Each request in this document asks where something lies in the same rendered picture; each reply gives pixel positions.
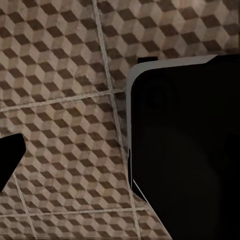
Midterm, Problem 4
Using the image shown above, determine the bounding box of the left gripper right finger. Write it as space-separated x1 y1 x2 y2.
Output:
224 133 240 173

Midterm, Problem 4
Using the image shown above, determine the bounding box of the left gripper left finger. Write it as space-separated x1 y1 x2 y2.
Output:
0 133 26 193

